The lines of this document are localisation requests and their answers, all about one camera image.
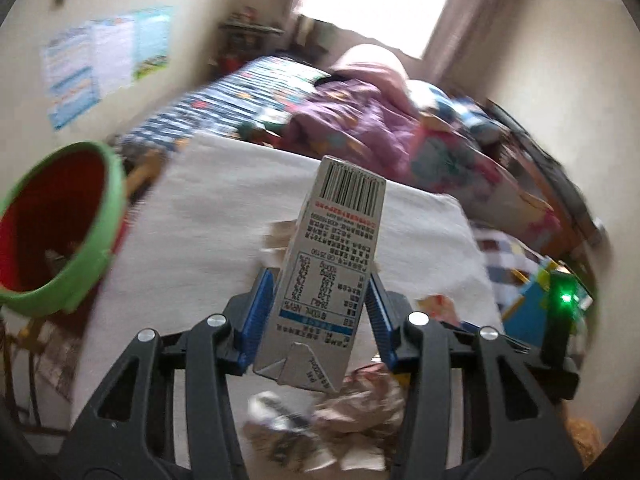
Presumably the blue letter wall poster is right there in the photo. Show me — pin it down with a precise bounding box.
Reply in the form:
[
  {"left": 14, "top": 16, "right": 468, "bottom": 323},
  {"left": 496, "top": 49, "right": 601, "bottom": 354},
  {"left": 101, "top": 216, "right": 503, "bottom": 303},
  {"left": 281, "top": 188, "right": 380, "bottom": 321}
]
[{"left": 40, "top": 22, "right": 99, "bottom": 132}]

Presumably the blue checked pillow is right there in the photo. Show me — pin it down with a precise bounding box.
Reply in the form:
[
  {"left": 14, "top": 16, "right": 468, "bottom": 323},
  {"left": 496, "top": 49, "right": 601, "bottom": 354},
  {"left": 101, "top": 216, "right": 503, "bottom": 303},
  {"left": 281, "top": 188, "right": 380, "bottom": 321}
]
[{"left": 430, "top": 85, "right": 502, "bottom": 137}]

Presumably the blue box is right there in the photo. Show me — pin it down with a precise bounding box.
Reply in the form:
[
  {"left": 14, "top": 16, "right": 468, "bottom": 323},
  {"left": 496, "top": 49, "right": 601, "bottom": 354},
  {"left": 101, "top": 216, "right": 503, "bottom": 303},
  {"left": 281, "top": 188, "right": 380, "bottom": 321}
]
[{"left": 502, "top": 260, "right": 557, "bottom": 349}]

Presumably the beige patterned curtain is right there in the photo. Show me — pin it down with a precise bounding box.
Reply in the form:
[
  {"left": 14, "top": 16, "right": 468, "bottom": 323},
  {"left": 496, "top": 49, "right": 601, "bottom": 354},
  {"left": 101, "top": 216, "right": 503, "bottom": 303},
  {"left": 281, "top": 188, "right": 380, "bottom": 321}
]
[{"left": 424, "top": 0, "right": 522, "bottom": 69}]

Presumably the grey barcode milk carton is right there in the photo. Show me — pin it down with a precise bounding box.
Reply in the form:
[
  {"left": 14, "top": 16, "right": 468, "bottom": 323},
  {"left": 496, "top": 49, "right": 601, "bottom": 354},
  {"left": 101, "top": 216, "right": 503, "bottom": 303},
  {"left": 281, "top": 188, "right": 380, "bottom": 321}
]
[{"left": 252, "top": 156, "right": 387, "bottom": 394}]

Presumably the green red plastic basin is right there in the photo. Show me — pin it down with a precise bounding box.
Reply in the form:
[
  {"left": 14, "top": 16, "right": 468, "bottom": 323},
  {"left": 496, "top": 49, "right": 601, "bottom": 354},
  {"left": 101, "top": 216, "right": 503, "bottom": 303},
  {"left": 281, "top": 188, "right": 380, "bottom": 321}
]
[{"left": 0, "top": 141, "right": 130, "bottom": 317}]

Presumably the pink floral pillow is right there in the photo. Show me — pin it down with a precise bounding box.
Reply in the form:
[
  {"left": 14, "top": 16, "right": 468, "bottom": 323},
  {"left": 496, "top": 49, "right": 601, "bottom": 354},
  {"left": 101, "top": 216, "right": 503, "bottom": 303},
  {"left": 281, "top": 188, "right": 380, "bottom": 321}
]
[{"left": 400, "top": 120, "right": 564, "bottom": 257}]

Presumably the purple quilt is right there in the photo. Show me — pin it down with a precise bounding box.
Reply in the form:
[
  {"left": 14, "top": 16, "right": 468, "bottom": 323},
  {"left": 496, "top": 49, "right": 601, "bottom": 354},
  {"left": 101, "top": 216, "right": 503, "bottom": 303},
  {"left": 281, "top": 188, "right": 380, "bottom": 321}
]
[{"left": 282, "top": 77, "right": 427, "bottom": 187}]

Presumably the brown white plaid cloth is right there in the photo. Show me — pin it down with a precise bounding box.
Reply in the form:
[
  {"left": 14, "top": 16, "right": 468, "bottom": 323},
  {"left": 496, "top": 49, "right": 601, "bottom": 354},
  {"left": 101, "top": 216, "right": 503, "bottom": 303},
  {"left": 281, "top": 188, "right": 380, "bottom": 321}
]
[{"left": 472, "top": 230, "right": 549, "bottom": 287}]

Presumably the blue checked bed sheet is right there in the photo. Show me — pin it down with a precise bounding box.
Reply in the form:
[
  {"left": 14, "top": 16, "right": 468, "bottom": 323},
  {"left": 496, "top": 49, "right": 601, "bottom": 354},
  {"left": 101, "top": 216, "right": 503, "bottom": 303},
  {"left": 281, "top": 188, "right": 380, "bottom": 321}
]
[{"left": 117, "top": 55, "right": 332, "bottom": 162}]

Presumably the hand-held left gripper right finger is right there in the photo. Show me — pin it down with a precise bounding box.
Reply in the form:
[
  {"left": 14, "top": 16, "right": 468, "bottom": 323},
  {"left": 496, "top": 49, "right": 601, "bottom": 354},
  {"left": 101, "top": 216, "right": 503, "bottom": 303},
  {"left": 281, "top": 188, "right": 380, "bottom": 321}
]
[{"left": 365, "top": 272, "right": 583, "bottom": 480}]

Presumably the dark wooden headboard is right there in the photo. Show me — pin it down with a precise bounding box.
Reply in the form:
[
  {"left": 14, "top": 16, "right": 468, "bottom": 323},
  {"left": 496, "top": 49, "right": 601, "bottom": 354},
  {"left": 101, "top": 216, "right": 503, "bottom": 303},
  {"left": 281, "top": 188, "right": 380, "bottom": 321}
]
[{"left": 482, "top": 99, "right": 609, "bottom": 247}]

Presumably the white chart wall poster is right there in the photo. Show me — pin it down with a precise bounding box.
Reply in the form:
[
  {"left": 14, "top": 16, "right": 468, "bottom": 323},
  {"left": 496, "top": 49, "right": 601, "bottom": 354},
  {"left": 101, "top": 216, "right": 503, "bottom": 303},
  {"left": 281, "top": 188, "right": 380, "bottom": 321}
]
[{"left": 90, "top": 12, "right": 139, "bottom": 99}]

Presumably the pink foil wrapper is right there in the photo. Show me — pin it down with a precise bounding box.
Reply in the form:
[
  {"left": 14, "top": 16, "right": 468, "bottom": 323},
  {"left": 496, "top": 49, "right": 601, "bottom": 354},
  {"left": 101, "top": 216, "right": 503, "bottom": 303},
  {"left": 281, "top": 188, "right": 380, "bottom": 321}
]
[{"left": 314, "top": 364, "right": 407, "bottom": 472}]

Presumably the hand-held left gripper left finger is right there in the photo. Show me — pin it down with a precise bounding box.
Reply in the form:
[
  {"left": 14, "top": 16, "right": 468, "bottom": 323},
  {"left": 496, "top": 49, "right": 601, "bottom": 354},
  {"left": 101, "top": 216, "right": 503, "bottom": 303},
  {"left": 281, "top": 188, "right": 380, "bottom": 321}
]
[{"left": 60, "top": 267, "right": 275, "bottom": 480}]

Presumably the turquoise number wall poster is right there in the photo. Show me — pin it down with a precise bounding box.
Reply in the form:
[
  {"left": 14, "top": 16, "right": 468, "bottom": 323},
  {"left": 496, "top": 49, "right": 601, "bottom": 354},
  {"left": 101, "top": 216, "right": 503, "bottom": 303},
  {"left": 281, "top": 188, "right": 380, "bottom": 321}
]
[{"left": 132, "top": 6, "right": 174, "bottom": 81}]

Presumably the small dark desk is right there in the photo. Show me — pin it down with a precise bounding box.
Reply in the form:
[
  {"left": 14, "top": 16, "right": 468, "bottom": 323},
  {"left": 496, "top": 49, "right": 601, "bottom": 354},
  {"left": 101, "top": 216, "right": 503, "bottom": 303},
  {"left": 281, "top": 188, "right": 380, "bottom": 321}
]
[{"left": 219, "top": 19, "right": 287, "bottom": 62}]

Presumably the window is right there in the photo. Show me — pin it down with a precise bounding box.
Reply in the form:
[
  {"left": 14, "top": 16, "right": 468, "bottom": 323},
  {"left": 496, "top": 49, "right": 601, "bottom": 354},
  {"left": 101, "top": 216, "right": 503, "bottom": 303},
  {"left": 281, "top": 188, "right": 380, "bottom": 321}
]
[{"left": 295, "top": 0, "right": 458, "bottom": 59}]

